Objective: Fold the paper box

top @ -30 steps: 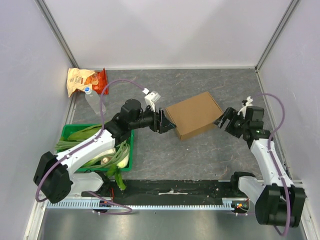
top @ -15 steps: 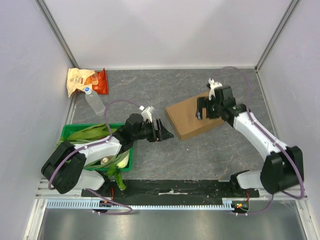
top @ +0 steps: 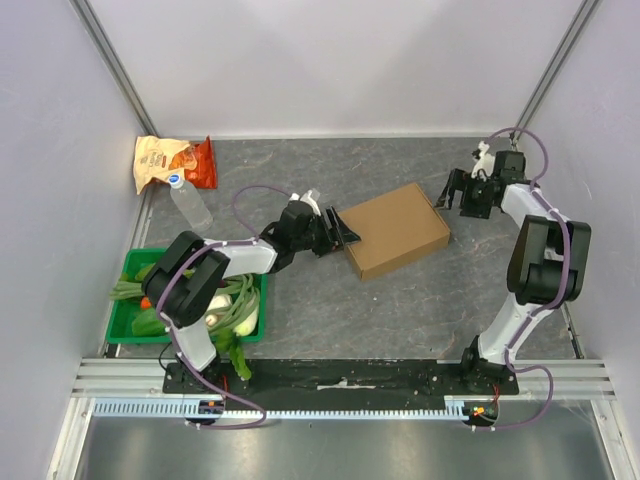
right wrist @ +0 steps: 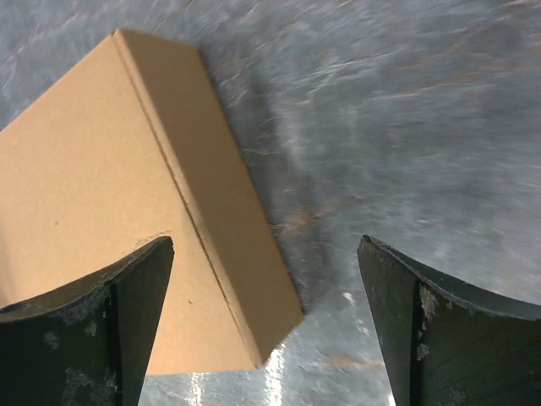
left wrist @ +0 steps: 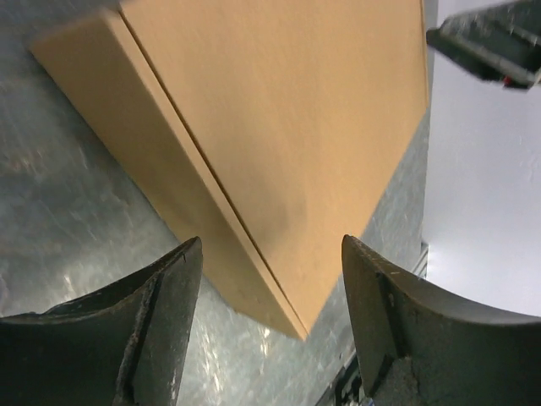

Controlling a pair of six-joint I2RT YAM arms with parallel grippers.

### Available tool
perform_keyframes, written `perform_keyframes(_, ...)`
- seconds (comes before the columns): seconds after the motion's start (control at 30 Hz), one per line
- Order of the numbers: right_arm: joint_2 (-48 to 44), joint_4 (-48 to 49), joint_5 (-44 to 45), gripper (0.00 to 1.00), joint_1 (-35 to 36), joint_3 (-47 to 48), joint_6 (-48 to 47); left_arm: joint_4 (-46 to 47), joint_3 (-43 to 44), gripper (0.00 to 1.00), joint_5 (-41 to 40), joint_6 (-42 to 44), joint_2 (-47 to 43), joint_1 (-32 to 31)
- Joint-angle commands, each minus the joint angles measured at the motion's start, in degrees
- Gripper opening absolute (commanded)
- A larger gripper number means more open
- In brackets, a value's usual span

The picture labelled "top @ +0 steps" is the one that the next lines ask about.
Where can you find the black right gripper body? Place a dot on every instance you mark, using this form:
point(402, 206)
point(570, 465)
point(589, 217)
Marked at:
point(470, 193)

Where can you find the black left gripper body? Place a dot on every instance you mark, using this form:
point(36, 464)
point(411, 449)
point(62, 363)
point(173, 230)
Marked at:
point(321, 238)

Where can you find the brown cardboard box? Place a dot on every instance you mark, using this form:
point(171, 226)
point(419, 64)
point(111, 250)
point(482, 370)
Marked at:
point(395, 229)

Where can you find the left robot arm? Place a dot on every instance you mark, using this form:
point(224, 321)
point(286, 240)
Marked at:
point(182, 283)

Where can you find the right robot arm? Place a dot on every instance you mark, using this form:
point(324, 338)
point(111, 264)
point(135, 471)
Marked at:
point(546, 269)

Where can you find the green long beans bundle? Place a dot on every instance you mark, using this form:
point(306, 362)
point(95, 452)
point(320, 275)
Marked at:
point(237, 285)

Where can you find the green leafy lettuce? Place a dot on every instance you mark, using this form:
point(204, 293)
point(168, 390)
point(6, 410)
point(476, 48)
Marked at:
point(227, 342)

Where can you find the clear plastic water bottle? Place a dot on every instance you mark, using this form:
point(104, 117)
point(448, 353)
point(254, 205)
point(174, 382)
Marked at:
point(190, 203)

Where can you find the red chip bag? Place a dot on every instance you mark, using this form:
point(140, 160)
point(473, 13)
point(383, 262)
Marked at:
point(197, 164)

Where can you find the beige chip bag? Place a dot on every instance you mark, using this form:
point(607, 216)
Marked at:
point(157, 159)

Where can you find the green plastic crate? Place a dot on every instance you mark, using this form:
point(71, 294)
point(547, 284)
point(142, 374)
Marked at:
point(121, 329)

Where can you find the white green bok choy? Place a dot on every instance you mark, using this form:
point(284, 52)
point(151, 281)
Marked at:
point(239, 314)

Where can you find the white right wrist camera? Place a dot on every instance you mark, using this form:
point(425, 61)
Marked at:
point(484, 161)

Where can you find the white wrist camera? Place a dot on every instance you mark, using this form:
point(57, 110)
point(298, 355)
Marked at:
point(310, 197)
point(484, 161)

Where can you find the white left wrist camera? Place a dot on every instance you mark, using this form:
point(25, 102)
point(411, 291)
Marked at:
point(310, 197)

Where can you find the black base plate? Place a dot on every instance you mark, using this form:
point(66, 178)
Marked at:
point(363, 383)

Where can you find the light blue cable duct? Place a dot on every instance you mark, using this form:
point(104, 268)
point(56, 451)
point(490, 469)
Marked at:
point(200, 409)

